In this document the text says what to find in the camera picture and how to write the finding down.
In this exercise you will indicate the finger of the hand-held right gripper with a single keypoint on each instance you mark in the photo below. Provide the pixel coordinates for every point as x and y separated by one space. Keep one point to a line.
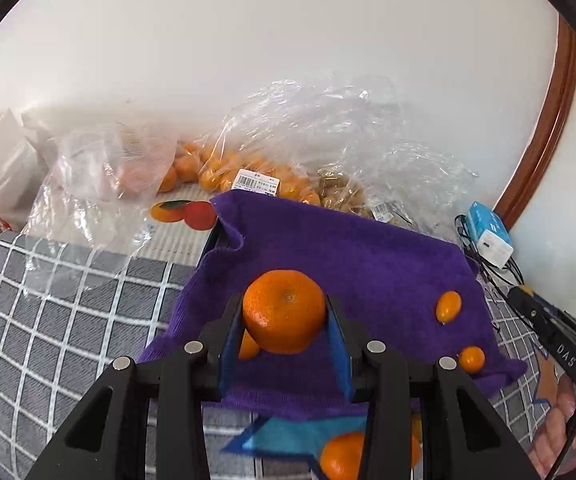
525 305

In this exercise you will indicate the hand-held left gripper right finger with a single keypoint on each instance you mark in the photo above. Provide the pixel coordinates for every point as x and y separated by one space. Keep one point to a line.
340 355

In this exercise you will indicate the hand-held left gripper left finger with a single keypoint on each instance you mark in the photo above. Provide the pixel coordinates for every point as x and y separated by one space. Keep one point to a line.
228 355

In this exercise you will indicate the large orange mandarin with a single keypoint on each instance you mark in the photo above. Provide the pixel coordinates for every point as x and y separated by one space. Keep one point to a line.
283 310

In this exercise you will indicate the orange kumquat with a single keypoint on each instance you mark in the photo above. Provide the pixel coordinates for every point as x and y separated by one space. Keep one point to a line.
470 359
448 306

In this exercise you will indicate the purple towel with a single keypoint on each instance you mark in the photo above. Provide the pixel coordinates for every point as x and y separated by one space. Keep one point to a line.
368 270

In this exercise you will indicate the person's right hand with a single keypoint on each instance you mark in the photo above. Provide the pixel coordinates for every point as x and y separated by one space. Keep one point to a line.
555 435

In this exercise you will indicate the white and blue charger box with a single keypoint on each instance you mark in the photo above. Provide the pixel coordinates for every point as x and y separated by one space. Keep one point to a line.
490 232

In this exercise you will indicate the fruit print cardboard box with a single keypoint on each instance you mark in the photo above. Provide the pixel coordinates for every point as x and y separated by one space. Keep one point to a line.
167 210

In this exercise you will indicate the grey checked tablecloth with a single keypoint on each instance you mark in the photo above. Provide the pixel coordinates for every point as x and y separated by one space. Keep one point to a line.
67 335

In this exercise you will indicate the clear bag of brown fruit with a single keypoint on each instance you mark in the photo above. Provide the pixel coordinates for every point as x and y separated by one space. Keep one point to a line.
418 175

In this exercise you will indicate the pile of bagged kumquats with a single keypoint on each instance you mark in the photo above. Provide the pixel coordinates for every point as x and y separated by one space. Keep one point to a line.
227 175

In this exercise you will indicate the crumpled clear plastic bag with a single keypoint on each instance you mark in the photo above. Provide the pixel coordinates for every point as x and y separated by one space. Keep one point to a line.
97 180

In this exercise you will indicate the clear plastic bag with label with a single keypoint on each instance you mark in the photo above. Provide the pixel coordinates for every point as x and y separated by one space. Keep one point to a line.
293 120

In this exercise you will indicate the white plastic bag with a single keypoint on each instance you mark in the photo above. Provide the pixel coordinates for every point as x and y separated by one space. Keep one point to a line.
7 165

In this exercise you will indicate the brown wooden door frame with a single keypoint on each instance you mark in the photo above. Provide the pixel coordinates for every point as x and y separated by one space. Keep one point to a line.
548 125

